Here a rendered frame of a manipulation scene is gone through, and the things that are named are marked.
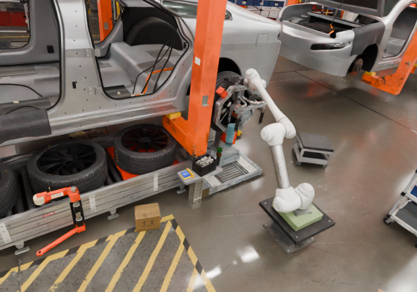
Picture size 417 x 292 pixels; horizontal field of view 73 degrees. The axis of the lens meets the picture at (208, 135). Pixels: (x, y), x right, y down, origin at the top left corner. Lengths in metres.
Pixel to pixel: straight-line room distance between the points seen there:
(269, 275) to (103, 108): 2.07
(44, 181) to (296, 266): 2.27
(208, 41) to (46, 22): 2.43
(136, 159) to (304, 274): 1.83
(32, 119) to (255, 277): 2.24
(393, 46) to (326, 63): 3.05
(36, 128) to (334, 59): 4.33
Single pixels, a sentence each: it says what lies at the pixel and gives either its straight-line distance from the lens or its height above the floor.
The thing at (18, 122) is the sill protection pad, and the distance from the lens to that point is 2.69.
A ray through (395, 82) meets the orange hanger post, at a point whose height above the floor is 0.72.
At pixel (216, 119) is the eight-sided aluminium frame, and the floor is 0.79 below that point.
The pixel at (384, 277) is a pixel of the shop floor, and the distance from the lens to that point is 3.21.
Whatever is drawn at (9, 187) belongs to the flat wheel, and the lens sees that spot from 2.82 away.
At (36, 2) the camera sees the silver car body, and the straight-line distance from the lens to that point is 4.18.
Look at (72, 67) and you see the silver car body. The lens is 2.57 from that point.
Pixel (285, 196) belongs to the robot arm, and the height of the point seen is 0.61.
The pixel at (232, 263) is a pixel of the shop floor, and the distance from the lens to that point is 2.70.
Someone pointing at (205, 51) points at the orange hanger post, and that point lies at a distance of 2.34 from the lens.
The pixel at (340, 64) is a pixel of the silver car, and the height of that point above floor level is 0.95.
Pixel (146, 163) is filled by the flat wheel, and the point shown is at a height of 0.44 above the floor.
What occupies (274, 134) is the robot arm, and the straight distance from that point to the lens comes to 2.40.
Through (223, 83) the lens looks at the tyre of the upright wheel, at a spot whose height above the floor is 1.14.
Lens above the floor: 2.21
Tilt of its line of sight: 32 degrees down
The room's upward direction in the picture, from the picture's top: 8 degrees clockwise
